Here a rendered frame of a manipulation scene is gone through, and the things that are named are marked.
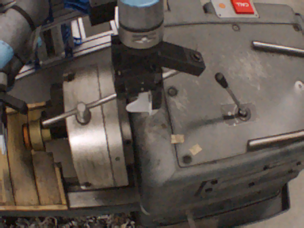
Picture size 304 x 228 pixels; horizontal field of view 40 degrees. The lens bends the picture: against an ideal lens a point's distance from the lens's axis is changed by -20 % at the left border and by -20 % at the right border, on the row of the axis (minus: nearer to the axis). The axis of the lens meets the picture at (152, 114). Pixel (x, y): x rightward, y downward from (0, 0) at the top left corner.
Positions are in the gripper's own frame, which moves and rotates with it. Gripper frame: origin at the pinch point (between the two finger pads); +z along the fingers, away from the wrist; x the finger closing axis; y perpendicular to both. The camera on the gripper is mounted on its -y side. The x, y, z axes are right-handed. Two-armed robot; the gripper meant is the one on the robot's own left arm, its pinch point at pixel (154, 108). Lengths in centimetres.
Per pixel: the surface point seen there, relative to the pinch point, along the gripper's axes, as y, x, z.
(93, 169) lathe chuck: 14.1, -0.4, 20.1
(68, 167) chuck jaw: 20.8, -4.5, 24.7
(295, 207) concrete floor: -85, -19, 136
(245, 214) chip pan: -37, -5, 83
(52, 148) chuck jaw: 24.7, -10.1, 23.7
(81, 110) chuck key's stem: 14.2, -4.5, 3.0
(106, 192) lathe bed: 13, -9, 49
